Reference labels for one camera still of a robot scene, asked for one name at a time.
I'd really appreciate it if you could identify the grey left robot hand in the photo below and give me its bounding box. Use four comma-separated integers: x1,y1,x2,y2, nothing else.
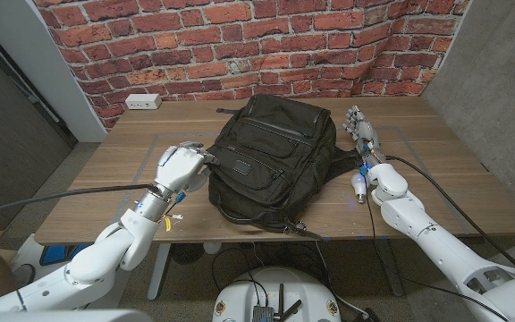
132,140,220,224

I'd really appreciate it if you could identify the white light bulb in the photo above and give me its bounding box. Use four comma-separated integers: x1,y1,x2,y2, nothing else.
350,173,369,205

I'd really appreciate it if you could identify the white table leg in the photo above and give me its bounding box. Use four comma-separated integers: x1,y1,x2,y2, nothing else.
147,242,173,301

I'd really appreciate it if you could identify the dark grey door panel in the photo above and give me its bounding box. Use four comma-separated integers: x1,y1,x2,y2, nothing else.
0,21,78,232

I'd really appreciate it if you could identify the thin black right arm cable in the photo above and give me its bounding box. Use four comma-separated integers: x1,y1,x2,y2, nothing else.
363,178,511,321

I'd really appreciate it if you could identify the grey table leg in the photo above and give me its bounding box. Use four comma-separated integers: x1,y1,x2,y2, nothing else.
376,239,405,298

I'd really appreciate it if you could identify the red brick print backdrop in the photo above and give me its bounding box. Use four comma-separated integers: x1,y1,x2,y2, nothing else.
33,0,471,131

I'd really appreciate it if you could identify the white power strip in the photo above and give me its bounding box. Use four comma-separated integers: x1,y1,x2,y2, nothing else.
124,93,163,111

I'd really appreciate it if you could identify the black backpack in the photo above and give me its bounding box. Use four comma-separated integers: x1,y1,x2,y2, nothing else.
206,93,367,241

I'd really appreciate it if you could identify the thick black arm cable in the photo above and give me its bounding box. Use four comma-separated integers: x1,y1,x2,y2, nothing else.
0,182,158,221
384,154,515,270

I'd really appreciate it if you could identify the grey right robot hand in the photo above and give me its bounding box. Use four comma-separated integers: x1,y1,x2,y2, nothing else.
342,105,388,169

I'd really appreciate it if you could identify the small grey computer box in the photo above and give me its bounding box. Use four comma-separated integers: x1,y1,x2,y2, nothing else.
251,305,274,322

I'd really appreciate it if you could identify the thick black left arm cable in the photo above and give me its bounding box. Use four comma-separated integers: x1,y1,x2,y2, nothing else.
0,182,158,221

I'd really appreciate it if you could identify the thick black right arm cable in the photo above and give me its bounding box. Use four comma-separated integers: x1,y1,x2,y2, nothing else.
384,154,515,270

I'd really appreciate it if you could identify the black round floor object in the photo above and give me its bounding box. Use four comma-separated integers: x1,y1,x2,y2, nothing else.
170,243,205,266

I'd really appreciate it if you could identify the black tilted antenna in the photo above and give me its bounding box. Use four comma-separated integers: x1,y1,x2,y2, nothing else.
279,299,303,322

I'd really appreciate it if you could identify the blue foot pad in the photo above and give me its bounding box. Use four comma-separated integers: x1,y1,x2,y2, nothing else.
40,244,69,266
69,244,89,265

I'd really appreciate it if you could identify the white robot torso base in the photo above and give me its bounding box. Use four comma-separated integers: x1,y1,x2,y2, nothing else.
212,267,342,322

